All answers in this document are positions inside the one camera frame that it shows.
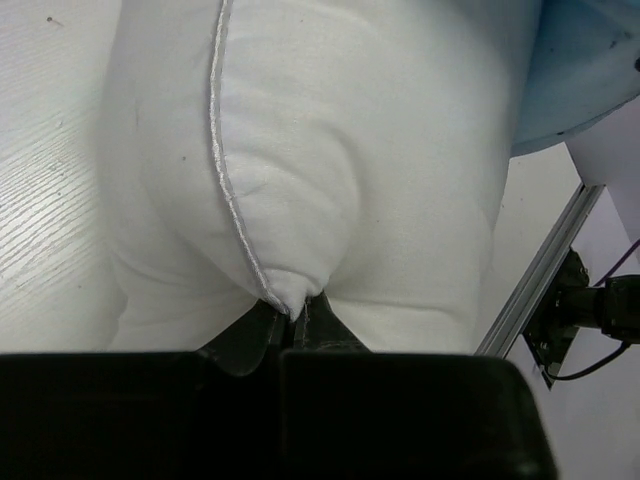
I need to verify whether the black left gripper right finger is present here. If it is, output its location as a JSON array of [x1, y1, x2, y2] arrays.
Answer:
[[282, 296, 559, 479]]

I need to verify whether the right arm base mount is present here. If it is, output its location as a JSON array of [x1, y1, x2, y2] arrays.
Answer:
[[523, 249, 639, 387]]

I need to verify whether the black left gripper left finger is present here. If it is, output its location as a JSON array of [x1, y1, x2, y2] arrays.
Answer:
[[1, 302, 288, 479]]

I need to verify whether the aluminium table front rail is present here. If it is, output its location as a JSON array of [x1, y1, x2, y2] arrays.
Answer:
[[475, 185, 605, 359]]

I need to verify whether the light blue pillowcase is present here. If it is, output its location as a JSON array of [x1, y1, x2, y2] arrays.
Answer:
[[511, 0, 639, 157]]

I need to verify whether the white pillow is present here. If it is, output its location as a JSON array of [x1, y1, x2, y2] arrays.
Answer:
[[98, 1, 541, 353]]

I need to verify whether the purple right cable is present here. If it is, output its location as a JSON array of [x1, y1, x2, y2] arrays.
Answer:
[[597, 239, 640, 286]]

